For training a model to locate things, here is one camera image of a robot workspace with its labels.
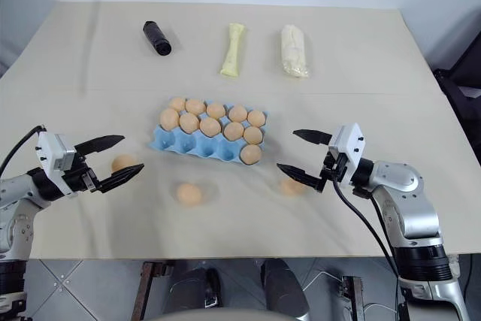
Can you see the white plastic bag roll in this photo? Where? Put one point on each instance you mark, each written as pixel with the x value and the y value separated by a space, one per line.
pixel 295 50

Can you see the dark glossy rounded shape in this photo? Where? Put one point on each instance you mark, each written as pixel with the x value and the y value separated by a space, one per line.
pixel 203 287
pixel 282 287

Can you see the brown egg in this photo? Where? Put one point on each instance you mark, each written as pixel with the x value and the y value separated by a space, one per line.
pixel 209 126
pixel 215 109
pixel 195 106
pixel 189 194
pixel 237 113
pixel 169 118
pixel 250 154
pixel 291 188
pixel 256 118
pixel 233 131
pixel 122 163
pixel 176 103
pixel 253 135
pixel 189 123

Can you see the rusty brown table leg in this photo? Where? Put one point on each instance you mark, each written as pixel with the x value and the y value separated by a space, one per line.
pixel 355 298
pixel 146 291

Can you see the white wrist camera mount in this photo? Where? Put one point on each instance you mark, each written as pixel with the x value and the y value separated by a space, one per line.
pixel 351 140
pixel 52 148

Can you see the beige tablecloth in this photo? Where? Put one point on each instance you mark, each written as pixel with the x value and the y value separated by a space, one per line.
pixel 338 91

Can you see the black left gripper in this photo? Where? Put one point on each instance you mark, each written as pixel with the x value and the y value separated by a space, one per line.
pixel 80 178

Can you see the black chair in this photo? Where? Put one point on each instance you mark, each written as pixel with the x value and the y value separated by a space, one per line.
pixel 466 91

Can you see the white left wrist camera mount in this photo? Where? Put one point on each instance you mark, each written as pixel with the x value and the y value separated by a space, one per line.
pixel 52 148

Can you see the blue egg tray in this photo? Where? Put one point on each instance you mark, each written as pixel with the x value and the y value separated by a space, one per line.
pixel 176 144

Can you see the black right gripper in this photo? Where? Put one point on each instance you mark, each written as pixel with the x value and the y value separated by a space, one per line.
pixel 334 166

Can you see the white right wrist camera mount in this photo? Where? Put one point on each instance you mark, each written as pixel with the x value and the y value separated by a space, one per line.
pixel 351 140

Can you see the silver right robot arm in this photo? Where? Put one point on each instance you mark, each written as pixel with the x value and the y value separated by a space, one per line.
pixel 406 185

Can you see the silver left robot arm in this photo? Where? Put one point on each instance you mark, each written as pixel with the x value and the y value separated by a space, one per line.
pixel 15 195

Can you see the pale yellow plastic roll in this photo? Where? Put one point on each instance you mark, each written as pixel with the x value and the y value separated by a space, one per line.
pixel 232 54

